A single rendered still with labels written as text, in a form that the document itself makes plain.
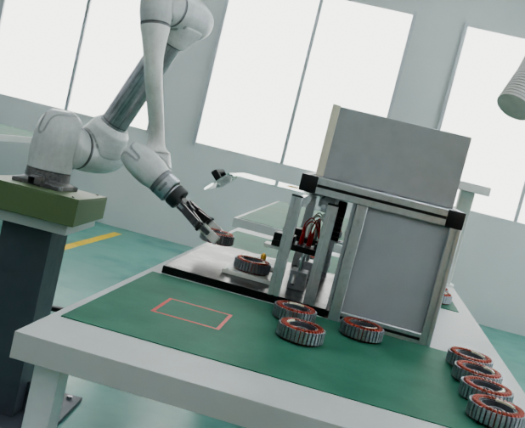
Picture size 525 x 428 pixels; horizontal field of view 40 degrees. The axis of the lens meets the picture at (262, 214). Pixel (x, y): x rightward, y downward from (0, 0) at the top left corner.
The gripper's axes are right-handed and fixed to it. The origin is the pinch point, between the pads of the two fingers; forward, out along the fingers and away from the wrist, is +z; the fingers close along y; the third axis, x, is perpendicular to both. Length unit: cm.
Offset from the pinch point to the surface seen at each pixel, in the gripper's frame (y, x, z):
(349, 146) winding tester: 26, 50, 12
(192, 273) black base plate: 34.8, -5.1, 5.4
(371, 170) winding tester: 26, 50, 21
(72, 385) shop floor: -52, -100, -5
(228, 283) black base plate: 34.7, 0.2, 14.4
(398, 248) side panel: 35, 40, 41
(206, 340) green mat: 88, 2, 21
